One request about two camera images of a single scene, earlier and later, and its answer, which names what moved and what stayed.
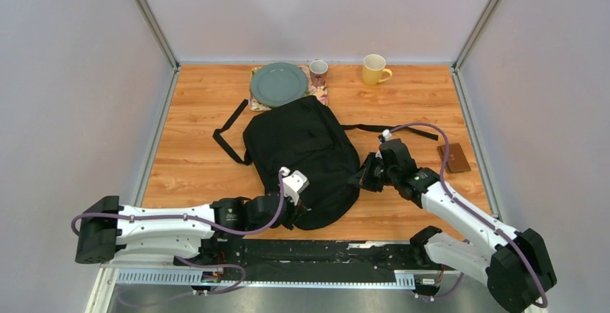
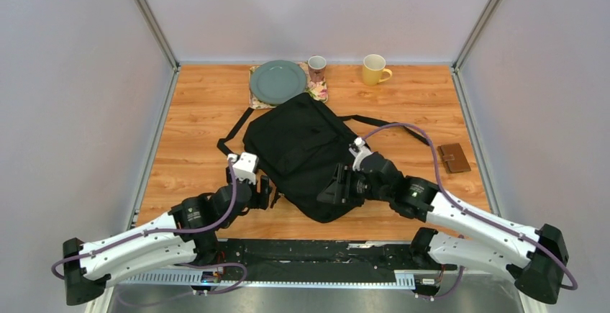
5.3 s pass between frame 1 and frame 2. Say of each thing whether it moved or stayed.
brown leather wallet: stayed
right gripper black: moved
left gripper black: moved
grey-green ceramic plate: stayed
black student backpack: moved
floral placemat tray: stayed
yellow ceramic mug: stayed
